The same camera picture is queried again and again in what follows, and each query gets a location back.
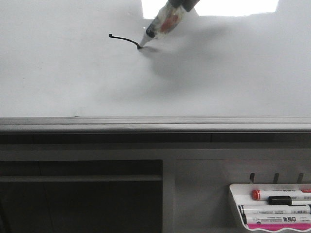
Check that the red capped whiteboard marker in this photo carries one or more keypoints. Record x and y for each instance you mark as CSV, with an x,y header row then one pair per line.
x,y
261,195

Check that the taped black whiteboard marker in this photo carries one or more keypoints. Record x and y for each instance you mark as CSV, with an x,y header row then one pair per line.
x,y
168,17

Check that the white marker tray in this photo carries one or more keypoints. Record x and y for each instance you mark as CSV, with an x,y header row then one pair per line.
x,y
240,194

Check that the black capped whiteboard marker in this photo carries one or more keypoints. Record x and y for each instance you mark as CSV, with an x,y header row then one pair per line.
x,y
289,200

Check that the white whiteboard with aluminium frame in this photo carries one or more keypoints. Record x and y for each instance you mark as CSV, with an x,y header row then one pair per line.
x,y
230,65

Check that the pink whiteboard marker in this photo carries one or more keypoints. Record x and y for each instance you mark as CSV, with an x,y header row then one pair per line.
x,y
276,227

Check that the grey metal stand frame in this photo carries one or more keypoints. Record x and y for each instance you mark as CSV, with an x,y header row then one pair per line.
x,y
139,182

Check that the white marker with black end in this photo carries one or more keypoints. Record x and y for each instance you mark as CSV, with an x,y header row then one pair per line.
x,y
274,209

